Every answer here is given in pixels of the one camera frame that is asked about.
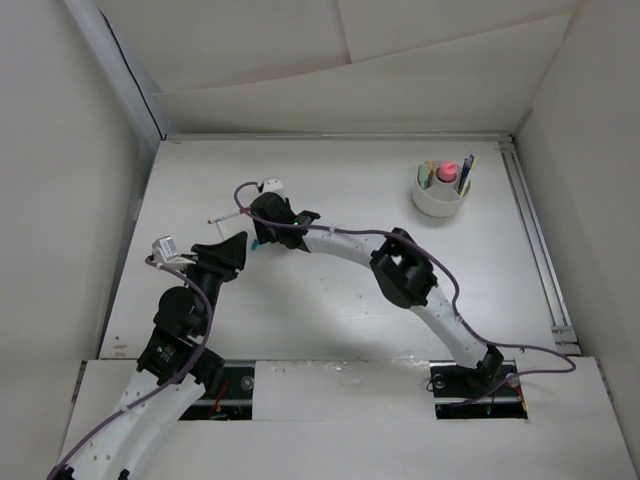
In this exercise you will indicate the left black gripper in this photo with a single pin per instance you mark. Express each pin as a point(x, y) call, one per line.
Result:
point(234, 247)

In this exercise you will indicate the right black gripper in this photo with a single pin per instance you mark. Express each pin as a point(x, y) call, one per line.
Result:
point(265, 232)

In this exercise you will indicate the green translucent highlighter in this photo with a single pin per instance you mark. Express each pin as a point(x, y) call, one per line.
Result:
point(424, 176)

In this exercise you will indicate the pink capped small bottle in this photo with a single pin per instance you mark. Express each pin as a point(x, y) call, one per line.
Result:
point(447, 172)

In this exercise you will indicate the dark blue pen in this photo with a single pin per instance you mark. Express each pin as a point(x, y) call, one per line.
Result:
point(465, 171)

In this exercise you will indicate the yellow thin pen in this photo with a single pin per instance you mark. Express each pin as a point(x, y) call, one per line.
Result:
point(469, 179)

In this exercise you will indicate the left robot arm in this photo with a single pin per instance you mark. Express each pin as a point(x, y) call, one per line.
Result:
point(174, 370)

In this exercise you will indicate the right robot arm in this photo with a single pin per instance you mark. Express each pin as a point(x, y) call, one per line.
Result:
point(404, 274)

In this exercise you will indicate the purple capped white marker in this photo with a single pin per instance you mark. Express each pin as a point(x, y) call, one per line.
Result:
point(220, 230)

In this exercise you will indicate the red capped white marker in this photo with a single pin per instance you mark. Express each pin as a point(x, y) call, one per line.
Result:
point(224, 217)

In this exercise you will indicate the white round divided container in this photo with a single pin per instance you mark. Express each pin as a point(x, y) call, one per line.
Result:
point(440, 200)

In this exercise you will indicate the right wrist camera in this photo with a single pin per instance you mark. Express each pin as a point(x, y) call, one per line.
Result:
point(272, 185)

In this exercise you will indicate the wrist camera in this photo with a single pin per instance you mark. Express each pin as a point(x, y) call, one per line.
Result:
point(164, 250)
point(272, 185)

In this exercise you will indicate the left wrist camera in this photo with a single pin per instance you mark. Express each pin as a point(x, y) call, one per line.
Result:
point(164, 250)

